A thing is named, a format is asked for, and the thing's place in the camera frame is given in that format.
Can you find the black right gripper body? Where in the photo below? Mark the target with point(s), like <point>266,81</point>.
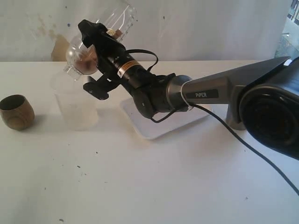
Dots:
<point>112,57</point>

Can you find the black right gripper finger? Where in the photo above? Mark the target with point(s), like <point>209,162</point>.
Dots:
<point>100,76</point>
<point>90,31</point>

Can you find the brown contents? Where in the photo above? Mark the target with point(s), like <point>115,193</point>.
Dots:
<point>87,64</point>

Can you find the clear dome shaker lid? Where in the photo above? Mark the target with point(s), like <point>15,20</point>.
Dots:
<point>74,52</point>

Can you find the clear plastic shaker cup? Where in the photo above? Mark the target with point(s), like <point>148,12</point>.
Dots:
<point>118,17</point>

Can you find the brown wooden cup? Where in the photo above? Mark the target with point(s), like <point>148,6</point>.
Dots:
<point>16,112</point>

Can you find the stainless steel cup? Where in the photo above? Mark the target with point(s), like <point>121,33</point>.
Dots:
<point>232,123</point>

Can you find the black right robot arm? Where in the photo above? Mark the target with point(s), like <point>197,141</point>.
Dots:
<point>262,97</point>

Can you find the translucent white plastic cup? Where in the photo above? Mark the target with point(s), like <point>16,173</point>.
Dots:
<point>77,107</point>

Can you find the white rectangular tray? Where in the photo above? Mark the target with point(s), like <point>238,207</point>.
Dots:
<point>150,130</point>

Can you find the white zip tie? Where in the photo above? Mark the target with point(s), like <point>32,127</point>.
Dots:
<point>189,107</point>

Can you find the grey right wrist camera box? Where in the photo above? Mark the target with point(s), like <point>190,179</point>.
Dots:
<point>99,90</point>

